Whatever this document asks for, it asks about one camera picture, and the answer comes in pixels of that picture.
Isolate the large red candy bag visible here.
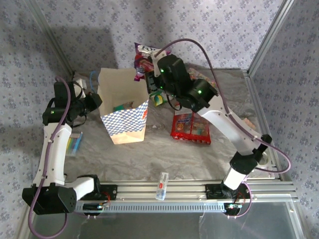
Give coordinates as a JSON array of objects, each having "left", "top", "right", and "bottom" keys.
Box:
[{"left": 170, "top": 102, "right": 212, "bottom": 145}]

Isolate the blue checkered paper bag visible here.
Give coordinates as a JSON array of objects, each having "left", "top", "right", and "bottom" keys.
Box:
[{"left": 89, "top": 67, "right": 150, "bottom": 145}]

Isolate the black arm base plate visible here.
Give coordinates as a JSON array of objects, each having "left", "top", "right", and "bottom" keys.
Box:
[
  {"left": 96, "top": 183, "right": 118, "bottom": 200},
  {"left": 205, "top": 183, "right": 225, "bottom": 200}
]

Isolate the aluminium side rail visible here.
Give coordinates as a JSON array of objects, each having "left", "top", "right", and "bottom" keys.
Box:
[{"left": 243, "top": 70, "right": 287, "bottom": 181}]

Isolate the aluminium frame post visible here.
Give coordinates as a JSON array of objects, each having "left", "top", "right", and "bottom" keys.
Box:
[
  {"left": 246, "top": 0, "right": 299, "bottom": 78},
  {"left": 24, "top": 0, "right": 77, "bottom": 78}
]

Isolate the purple snack packet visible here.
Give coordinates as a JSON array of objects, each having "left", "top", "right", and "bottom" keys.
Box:
[{"left": 134, "top": 42, "right": 161, "bottom": 82}]

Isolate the small orange white snack packet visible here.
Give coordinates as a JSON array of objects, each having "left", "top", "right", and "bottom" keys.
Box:
[{"left": 243, "top": 118, "right": 257, "bottom": 130}]

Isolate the clear plastic blister pack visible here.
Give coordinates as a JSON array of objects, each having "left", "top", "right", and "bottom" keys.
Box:
[{"left": 156, "top": 171, "right": 170, "bottom": 201}]

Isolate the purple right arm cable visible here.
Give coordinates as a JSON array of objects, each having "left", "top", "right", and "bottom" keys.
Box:
[{"left": 156, "top": 38, "right": 292, "bottom": 220}]

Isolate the colourful fruit candy bag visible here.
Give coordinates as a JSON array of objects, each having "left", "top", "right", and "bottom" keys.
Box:
[{"left": 186, "top": 68, "right": 217, "bottom": 88}]

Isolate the grey slotted cable duct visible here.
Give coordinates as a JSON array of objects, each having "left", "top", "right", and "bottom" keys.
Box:
[{"left": 74, "top": 201, "right": 225, "bottom": 214}]

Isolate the pack of coloured pens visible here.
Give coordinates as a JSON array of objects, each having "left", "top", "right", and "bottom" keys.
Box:
[{"left": 66, "top": 131, "right": 83, "bottom": 157}]

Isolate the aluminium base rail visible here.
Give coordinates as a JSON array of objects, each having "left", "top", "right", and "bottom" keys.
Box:
[{"left": 99, "top": 180, "right": 299, "bottom": 201}]

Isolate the small green circuit board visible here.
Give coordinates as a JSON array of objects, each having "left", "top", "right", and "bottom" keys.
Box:
[
  {"left": 224, "top": 203, "right": 244, "bottom": 212},
  {"left": 83, "top": 203, "right": 110, "bottom": 212}
]

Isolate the green snack packet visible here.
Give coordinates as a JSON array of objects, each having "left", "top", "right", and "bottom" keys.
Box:
[{"left": 149, "top": 90, "right": 168, "bottom": 107}]

